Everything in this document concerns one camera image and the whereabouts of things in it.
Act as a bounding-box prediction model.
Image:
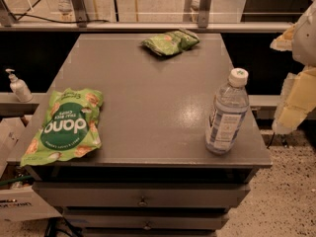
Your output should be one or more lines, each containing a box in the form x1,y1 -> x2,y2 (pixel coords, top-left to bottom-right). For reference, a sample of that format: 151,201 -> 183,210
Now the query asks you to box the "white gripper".
270,1 -> 316,134

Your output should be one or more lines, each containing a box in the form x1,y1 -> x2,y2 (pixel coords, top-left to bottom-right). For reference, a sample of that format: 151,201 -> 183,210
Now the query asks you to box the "clear plastic water bottle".
205,68 -> 249,155

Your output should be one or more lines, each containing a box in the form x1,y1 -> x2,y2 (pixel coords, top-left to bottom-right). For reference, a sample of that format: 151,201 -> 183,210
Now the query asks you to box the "white pump dispenser bottle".
6,68 -> 33,103

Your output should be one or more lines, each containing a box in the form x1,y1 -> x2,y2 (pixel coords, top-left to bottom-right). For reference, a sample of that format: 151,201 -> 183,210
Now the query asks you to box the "small green snack bag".
141,29 -> 199,56

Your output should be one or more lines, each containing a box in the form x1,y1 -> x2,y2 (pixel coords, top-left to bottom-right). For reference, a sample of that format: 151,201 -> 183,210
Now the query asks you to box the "grey drawer cabinet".
7,33 -> 274,237

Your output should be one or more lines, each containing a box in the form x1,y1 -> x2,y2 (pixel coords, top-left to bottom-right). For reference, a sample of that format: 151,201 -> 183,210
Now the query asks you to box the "large green chips bag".
20,88 -> 103,167

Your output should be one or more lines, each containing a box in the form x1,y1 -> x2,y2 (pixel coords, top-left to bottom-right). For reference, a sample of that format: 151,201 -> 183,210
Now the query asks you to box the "white cardboard box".
0,118 -> 60,221

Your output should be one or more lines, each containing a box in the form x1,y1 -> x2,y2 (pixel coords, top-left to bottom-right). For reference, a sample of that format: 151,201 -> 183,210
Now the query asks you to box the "black cable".
9,13 -> 110,25

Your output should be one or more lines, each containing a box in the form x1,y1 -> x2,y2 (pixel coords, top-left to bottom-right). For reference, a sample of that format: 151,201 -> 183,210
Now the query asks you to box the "metal railing frame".
0,0 -> 316,34

